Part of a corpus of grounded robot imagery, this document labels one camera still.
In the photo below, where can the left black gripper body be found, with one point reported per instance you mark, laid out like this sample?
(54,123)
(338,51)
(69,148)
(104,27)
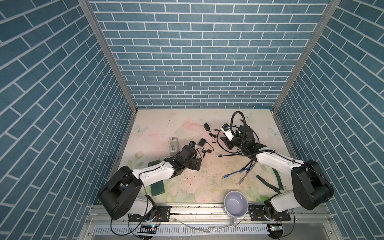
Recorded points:
(192,164)

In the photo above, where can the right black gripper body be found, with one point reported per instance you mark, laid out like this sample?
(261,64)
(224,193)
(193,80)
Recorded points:
(235,142)

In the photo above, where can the black power adapter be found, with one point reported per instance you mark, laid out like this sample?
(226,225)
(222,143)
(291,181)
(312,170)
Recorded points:
(204,142)
(207,128)

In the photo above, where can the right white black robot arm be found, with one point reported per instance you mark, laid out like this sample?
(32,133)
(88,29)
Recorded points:
(301,184)

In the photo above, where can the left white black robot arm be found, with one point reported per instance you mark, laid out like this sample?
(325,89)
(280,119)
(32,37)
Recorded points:
(120,195)

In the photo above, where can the lavender mug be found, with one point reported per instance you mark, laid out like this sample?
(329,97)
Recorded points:
(236,206)

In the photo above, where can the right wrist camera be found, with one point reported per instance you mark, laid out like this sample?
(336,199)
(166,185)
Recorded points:
(227,131)

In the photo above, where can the green network switch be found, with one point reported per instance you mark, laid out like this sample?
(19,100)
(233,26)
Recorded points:
(157,188)

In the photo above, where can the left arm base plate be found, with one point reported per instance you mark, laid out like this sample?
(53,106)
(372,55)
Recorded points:
(156,214)

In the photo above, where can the green handled pliers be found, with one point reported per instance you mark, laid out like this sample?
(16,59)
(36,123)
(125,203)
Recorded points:
(278,189)

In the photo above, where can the aluminium frame rail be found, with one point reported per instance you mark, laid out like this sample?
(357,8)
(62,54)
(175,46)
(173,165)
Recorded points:
(203,219)

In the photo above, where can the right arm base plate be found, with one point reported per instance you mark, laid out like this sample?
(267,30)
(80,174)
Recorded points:
(258,213)

